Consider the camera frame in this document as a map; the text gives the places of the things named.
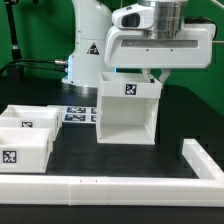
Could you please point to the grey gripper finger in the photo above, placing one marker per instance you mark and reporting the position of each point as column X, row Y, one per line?
column 146, row 74
column 165, row 73

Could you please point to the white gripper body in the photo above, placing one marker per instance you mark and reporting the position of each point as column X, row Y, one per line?
column 191, row 48

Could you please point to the white drawer cabinet box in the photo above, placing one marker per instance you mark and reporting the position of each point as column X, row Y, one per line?
column 127, row 108

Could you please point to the white front drawer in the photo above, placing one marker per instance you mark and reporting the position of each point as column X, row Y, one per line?
column 25, row 150

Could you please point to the white drawer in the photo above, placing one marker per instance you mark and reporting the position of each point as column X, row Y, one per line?
column 25, row 150
column 24, row 116

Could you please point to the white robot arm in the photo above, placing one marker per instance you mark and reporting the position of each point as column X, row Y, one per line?
column 150, row 34

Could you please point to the white rear drawer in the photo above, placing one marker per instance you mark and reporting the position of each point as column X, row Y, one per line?
column 24, row 116

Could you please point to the white fiducial marker sheet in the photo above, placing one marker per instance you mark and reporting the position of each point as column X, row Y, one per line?
column 78, row 114

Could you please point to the black camera stand pole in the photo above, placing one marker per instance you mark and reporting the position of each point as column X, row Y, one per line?
column 14, row 71

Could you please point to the white L-shaped boundary frame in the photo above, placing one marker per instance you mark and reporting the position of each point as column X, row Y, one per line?
column 206, row 190

